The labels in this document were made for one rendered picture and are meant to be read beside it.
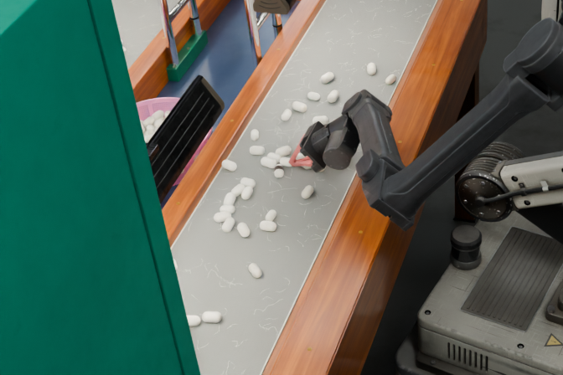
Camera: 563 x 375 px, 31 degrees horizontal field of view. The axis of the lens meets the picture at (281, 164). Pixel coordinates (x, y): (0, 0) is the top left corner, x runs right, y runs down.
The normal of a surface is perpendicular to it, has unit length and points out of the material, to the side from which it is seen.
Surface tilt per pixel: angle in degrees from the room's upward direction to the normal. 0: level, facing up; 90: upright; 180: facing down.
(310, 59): 0
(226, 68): 0
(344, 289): 0
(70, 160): 90
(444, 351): 90
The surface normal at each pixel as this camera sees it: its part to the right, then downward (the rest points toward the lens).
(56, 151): 0.93, 0.13
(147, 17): -0.11, -0.79
